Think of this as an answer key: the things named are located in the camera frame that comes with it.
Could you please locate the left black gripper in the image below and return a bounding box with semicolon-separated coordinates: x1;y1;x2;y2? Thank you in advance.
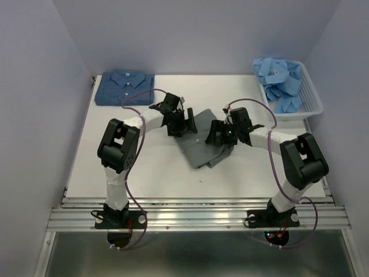
167;108;197;137

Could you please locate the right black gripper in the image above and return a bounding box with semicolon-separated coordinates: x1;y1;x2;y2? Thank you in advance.
205;119;240;144

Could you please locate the grey long sleeve shirt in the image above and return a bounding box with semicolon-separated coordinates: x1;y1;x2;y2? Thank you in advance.
174;109;234;169

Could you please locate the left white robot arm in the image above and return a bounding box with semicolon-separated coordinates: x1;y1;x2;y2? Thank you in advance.
91;93;197;229

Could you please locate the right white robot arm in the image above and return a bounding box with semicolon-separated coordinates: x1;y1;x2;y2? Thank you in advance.
205;107;329;229

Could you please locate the folded dark blue checked shirt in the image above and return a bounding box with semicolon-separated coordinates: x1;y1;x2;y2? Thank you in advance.
95;69;155;106

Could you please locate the crumpled light blue shirt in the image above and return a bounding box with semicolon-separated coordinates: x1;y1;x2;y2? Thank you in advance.
252;58;303;114

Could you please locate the white plastic basket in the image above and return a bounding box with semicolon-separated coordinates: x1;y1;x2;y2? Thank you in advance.
259;61;323;121

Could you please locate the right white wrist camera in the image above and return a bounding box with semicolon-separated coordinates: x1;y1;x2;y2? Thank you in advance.
223;104;233;125

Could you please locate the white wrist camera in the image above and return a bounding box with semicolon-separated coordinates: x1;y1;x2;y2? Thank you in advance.
223;104;233;125
179;96;185;110

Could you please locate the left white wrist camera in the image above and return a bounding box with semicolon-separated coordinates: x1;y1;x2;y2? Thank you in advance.
179;96;185;110

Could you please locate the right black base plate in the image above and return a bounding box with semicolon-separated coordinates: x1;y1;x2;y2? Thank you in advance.
244;208;300;229

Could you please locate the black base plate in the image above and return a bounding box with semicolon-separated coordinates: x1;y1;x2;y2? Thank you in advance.
91;210;146;230
244;208;300;229

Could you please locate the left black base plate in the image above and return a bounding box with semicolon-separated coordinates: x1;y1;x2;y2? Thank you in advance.
91;210;146;230

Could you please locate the aluminium mounting rail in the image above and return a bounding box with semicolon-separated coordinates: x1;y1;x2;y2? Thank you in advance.
47;197;351;232

